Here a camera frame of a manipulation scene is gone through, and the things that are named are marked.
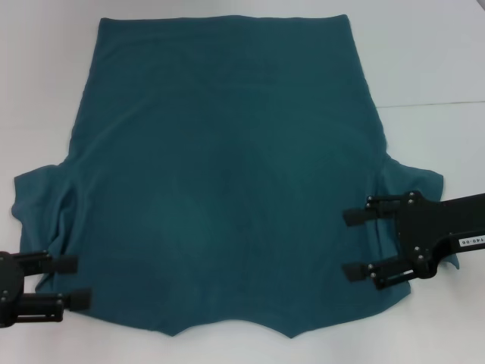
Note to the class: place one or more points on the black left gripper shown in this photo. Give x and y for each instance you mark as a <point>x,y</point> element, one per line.
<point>9,273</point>

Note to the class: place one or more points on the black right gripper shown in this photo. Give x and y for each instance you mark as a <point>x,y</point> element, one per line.
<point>424,227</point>

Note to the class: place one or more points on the blue shirt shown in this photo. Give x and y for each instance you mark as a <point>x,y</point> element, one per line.
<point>227,151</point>

